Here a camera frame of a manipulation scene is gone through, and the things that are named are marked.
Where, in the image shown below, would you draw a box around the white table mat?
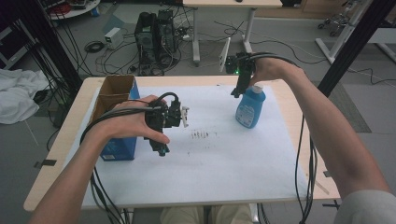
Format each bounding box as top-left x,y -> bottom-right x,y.
64,85 -> 309,209

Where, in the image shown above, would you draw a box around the person's left hand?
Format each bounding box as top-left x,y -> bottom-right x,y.
90,94 -> 171,145

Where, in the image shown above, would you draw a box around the grey floor mat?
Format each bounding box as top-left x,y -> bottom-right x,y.
312,80 -> 372,134

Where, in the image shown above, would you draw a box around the black floor tape cross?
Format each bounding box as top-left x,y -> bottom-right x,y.
321,199 -> 341,211

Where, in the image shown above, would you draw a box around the small wheeled cart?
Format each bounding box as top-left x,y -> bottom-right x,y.
317,12 -> 349,37

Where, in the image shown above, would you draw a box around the black metal frame with cables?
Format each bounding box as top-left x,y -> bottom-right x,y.
18,0 -> 84,97

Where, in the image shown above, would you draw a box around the person's beige trousers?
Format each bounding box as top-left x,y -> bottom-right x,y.
160,204 -> 254,224

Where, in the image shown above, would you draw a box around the blue cardboard box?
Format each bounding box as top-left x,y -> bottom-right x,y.
88,74 -> 141,161

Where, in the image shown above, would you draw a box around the blue bottle with white cap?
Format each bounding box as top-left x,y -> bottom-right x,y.
234,83 -> 267,130

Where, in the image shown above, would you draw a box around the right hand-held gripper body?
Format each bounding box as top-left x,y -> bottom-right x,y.
219,36 -> 256,78

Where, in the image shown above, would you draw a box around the black shelf unit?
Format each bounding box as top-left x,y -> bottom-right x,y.
0,26 -> 39,71

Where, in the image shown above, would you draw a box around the coiled black cable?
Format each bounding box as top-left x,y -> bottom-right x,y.
84,40 -> 106,54

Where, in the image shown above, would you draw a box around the round white table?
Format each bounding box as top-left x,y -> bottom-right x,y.
46,0 -> 101,21

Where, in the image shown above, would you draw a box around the long black floor cable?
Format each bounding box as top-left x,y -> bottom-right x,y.
214,20 -> 328,65

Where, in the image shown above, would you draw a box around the black floor tape strip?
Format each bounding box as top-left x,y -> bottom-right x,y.
33,159 -> 58,169

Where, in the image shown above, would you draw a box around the left gripper black cable bundle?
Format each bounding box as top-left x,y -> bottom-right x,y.
78,91 -> 181,224

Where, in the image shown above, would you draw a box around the small black computer tower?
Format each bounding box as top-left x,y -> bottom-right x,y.
156,8 -> 179,54

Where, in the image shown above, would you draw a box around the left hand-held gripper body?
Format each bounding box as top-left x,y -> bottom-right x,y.
144,99 -> 191,137

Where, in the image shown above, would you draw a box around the light wooden table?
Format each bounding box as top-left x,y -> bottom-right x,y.
22,75 -> 342,213

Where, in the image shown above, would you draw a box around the white metal stand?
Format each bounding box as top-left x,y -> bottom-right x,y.
315,0 -> 396,65

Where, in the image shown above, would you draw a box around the gripper black cable bundle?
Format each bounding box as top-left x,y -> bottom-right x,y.
233,51 -> 318,224
78,91 -> 181,224

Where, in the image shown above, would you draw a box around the small white box device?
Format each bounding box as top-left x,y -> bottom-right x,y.
104,27 -> 124,50

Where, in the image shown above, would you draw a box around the large black computer tower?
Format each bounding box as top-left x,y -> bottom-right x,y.
134,11 -> 159,77

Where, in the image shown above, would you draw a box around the right gripper black cable bundle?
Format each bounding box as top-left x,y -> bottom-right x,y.
233,51 -> 318,224

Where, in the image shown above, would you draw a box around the person's right hand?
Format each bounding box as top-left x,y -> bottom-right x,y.
248,57 -> 304,88

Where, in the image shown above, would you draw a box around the crumpled white cloth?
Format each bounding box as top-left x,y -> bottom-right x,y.
0,68 -> 50,125

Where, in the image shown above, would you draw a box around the person's grey sleeve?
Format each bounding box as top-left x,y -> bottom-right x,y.
332,189 -> 396,224

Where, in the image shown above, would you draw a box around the black metal post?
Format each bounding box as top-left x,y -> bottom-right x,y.
317,0 -> 396,98

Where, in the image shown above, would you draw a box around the white-legged wooden desk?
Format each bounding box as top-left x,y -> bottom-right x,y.
182,0 -> 284,67

